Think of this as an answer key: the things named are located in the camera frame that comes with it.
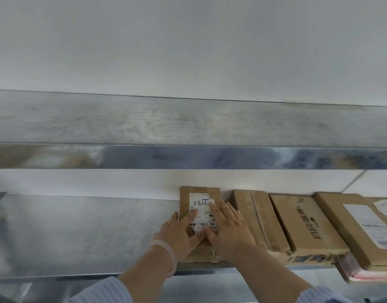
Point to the person's left hand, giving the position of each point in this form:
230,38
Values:
180,236

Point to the person's right hand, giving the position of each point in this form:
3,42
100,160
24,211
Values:
234,233

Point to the clear tape cardboard box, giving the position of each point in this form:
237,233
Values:
259,217

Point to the small box with black print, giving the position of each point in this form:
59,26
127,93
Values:
307,224

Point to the box with barcode label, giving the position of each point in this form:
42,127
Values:
345,224

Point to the galvanized metal shelf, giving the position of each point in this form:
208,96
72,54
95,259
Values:
180,123

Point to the box labelled 7786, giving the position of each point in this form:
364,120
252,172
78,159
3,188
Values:
386,211

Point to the person's left forearm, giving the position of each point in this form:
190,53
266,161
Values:
143,274

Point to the person's right forearm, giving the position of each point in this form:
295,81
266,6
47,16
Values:
269,274

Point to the translucent white bangle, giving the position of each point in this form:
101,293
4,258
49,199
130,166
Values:
173,258

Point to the light blue striped shirt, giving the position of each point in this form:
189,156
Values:
102,293

